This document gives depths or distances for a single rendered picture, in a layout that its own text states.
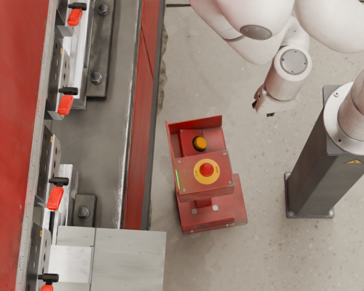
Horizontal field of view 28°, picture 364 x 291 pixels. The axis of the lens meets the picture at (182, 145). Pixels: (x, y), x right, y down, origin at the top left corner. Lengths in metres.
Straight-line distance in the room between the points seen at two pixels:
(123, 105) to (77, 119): 0.13
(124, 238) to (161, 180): 1.06
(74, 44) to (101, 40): 0.09
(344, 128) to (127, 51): 0.63
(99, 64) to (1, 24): 0.80
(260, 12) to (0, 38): 0.42
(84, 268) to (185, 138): 0.52
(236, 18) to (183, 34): 1.80
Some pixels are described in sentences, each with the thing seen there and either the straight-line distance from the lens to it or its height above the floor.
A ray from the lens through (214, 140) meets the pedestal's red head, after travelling 2.10.
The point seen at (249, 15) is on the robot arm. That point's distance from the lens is 1.17.
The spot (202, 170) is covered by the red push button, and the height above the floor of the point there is 0.81.
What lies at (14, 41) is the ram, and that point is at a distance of 1.28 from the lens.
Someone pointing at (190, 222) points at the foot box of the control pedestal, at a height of 0.12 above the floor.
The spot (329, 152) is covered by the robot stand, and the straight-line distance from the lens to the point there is 1.81.
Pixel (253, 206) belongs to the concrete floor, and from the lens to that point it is 2.78.
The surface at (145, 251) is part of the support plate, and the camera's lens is 1.75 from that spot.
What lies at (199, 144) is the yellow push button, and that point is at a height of 0.73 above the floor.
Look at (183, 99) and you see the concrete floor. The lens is 2.88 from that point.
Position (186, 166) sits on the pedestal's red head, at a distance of 2.01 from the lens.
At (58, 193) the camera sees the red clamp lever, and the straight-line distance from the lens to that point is 1.50.
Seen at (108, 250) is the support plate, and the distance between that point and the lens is 1.76.
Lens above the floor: 2.73
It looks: 75 degrees down
